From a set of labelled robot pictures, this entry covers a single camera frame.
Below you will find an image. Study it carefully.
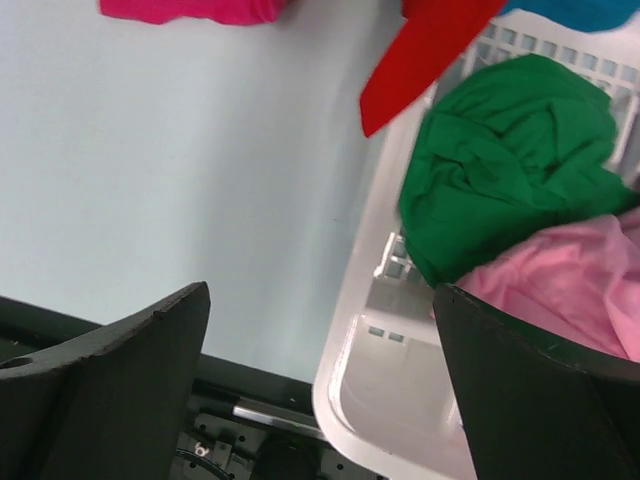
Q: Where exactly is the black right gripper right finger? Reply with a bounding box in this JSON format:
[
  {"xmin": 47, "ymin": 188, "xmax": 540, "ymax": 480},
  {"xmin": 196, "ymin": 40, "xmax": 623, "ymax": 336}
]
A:
[{"xmin": 433, "ymin": 285, "xmax": 639, "ymax": 479}]

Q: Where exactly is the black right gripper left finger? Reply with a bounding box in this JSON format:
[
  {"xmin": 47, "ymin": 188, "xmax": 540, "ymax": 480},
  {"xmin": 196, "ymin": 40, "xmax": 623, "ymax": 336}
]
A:
[{"xmin": 1, "ymin": 282, "xmax": 210, "ymax": 479}]

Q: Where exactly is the light pink t-shirt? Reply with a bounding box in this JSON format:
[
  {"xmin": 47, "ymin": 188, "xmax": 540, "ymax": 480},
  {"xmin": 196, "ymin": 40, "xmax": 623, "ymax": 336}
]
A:
[{"xmin": 457, "ymin": 209, "xmax": 639, "ymax": 362}]

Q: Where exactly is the red t-shirt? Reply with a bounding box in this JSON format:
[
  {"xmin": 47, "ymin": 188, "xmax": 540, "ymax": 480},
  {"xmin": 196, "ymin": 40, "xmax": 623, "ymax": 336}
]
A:
[{"xmin": 359, "ymin": 0, "xmax": 505, "ymax": 137}]

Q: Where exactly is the green t-shirt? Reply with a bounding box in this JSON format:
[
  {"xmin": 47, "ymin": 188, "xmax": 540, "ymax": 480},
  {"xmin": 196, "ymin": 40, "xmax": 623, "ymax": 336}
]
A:
[{"xmin": 398, "ymin": 54, "xmax": 639, "ymax": 287}]

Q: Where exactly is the white plastic laundry basket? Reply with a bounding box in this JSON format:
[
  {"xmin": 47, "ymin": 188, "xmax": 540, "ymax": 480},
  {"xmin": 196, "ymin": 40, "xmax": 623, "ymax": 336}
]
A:
[{"xmin": 312, "ymin": 10, "xmax": 639, "ymax": 479}]

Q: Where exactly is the blue t-shirt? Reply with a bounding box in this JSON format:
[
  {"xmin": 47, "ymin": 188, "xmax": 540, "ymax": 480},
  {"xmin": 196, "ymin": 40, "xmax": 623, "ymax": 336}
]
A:
[{"xmin": 498, "ymin": 0, "xmax": 639, "ymax": 33}]

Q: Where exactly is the magenta t-shirt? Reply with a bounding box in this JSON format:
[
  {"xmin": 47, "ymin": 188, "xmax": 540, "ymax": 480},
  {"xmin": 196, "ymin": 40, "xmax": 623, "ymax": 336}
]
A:
[{"xmin": 98, "ymin": 0, "xmax": 290, "ymax": 26}]

